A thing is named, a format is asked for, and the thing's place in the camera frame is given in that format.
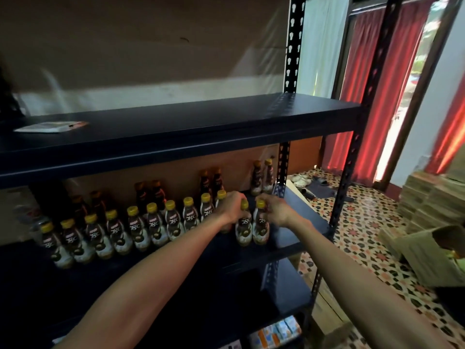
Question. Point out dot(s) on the person's right hand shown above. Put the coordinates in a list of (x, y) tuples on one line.
[(280, 211)]

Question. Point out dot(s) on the person's left hand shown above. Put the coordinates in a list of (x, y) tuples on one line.
[(232, 207)]

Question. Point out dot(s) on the black metal shelf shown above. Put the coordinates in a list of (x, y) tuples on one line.
[(181, 127)]

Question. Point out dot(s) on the row of yellow-capped coffee bottles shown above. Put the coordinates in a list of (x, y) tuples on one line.
[(116, 236)]

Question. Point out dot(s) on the person's left forearm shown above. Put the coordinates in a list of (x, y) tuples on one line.
[(138, 294)]

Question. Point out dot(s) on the person's right forearm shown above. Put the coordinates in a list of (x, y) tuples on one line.
[(370, 294)]

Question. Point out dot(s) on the dark floor mat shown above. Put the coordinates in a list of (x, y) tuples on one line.
[(320, 189)]

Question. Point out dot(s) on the row of orange blue packets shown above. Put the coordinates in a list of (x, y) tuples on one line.
[(276, 332)]

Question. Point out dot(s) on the stack of pink white boxes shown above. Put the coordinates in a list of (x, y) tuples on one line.
[(231, 344)]

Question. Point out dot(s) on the red curtain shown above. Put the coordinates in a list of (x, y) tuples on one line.
[(385, 90)]

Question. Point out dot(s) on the flat white orange packet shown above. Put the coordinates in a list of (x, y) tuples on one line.
[(51, 127)]

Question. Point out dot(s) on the clear water bottle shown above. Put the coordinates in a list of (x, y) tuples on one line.
[(35, 225)]

